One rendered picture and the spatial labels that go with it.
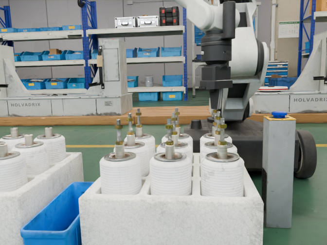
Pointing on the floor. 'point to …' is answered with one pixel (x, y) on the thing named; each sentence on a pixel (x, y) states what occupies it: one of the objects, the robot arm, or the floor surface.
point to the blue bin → (57, 219)
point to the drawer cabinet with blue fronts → (281, 69)
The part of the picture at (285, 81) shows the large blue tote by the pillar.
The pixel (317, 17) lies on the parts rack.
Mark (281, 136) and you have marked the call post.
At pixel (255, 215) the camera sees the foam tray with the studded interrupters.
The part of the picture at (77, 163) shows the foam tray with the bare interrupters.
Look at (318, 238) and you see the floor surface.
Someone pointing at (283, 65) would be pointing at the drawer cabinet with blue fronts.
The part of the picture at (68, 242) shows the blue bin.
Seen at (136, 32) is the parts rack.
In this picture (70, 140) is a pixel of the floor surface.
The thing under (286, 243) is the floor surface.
